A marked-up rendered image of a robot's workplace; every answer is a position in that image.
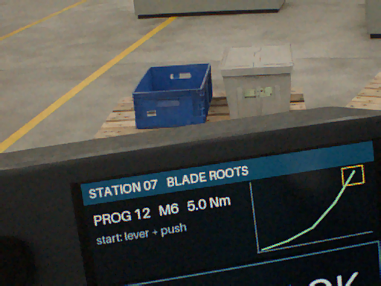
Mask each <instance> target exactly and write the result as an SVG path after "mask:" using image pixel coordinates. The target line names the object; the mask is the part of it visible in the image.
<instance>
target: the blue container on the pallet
mask: <svg viewBox="0 0 381 286"><path fill-rule="evenodd" d="M179 74H190V78H180V75H179ZM171 75H172V76H173V79H171V77H170V76H171ZM131 93H132V98H133V99H132V100H133V104H134V105H133V107H134V110H135V112H134V113H135V125H136V128H137V129H139V130H140V129H155V128H169V127H185V125H192V124H201V123H206V121H207V117H208V112H209V109H210V106H211V102H212V98H213V95H214V94H213V87H212V78H211V63H200V64H187V65H174V66H151V67H149V68H148V69H147V70H146V71H145V73H144V75H143V76H142V77H141V78H140V79H139V81H138V82H137V84H136V85H135V87H134V89H133V91H132V92H131Z"/></svg>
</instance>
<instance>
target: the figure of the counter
mask: <svg viewBox="0 0 381 286"><path fill-rule="evenodd" d="M112 286H193V283H192V281H191V273H183V274H179V275H175V276H167V277H162V278H157V279H150V280H145V281H141V282H129V283H124V284H119V285H112Z"/></svg>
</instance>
